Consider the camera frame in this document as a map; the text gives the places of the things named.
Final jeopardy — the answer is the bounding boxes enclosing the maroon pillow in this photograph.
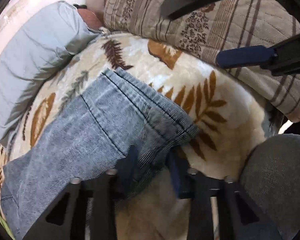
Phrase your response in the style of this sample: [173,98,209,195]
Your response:
[77,8,103,30]

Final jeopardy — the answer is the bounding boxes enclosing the cream leaf pattern blanket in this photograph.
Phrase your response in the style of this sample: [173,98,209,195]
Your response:
[0,28,273,240]

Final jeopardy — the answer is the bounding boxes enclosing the beige striped quilt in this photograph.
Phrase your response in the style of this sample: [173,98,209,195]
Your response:
[104,0,300,122]

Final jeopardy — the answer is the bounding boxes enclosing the blue denim pant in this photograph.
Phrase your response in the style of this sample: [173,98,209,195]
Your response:
[0,68,199,239]

